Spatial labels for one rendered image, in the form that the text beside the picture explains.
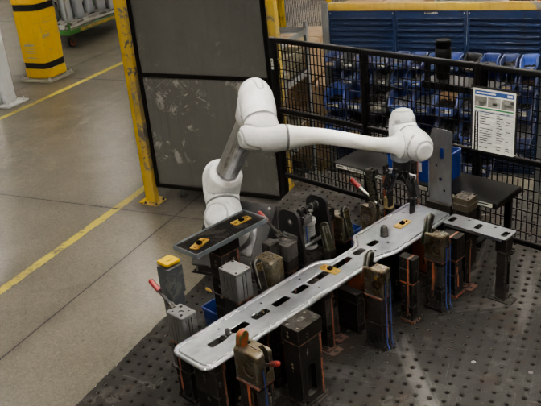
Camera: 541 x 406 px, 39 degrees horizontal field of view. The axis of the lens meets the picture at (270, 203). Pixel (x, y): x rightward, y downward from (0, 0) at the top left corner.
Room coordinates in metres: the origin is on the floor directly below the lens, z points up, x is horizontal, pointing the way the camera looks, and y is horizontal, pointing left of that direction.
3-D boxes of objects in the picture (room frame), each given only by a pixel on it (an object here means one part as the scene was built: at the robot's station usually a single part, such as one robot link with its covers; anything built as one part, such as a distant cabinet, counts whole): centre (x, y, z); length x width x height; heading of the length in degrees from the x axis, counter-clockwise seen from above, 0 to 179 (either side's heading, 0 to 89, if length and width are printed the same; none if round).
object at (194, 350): (2.53, -0.19, 1.00); 1.38 x 0.22 x 0.02; 133
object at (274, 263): (2.55, 0.02, 0.89); 0.13 x 0.11 x 0.38; 43
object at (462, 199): (2.96, -0.83, 0.88); 0.08 x 0.08 x 0.36; 43
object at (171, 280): (2.45, 0.39, 0.92); 0.08 x 0.08 x 0.44; 43
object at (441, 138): (3.04, -0.74, 1.17); 0.12 x 0.01 x 0.34; 43
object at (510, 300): (2.69, -0.91, 0.84); 0.11 x 0.06 x 0.29; 43
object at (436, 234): (2.68, -0.64, 0.87); 0.12 x 0.09 x 0.35; 43
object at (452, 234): (2.78, -0.72, 0.84); 0.11 x 0.10 x 0.28; 43
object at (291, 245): (2.67, -0.04, 0.89); 0.13 x 0.11 x 0.38; 43
